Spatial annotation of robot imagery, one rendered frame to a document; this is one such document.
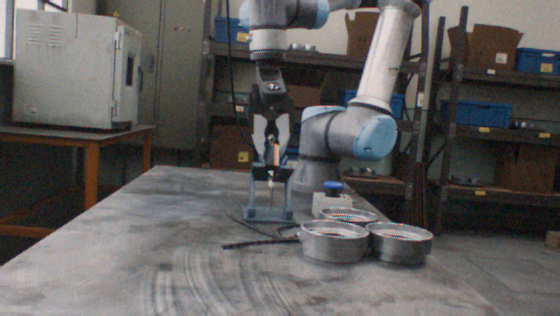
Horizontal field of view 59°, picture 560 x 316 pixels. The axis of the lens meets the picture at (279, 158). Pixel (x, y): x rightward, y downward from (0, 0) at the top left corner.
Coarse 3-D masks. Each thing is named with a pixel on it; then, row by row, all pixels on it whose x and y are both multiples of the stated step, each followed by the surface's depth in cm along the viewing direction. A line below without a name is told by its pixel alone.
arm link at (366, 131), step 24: (384, 0) 126; (408, 0) 123; (432, 0) 127; (384, 24) 125; (408, 24) 126; (384, 48) 124; (384, 72) 123; (360, 96) 124; (384, 96) 123; (336, 120) 126; (360, 120) 121; (384, 120) 119; (336, 144) 125; (360, 144) 119; (384, 144) 122
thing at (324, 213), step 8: (328, 208) 92; (336, 208) 93; (344, 208) 94; (352, 208) 94; (320, 216) 87; (328, 216) 85; (360, 216) 93; (368, 216) 91; (376, 216) 88; (360, 224) 84
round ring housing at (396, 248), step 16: (368, 224) 81; (384, 224) 84; (400, 224) 84; (368, 240) 77; (384, 240) 75; (400, 240) 74; (416, 240) 74; (384, 256) 76; (400, 256) 75; (416, 256) 74
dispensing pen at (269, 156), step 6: (270, 138) 102; (270, 144) 101; (270, 150) 99; (270, 156) 99; (270, 162) 98; (270, 168) 99; (270, 174) 98; (270, 180) 98; (270, 186) 97; (270, 192) 97; (270, 198) 96; (270, 204) 96
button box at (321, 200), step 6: (318, 192) 106; (318, 198) 100; (324, 198) 100; (330, 198) 100; (336, 198) 101; (342, 198) 102; (348, 198) 102; (318, 204) 100; (324, 204) 100; (330, 204) 100; (336, 204) 100; (342, 204) 100; (348, 204) 100; (312, 210) 106; (318, 210) 100; (318, 216) 100
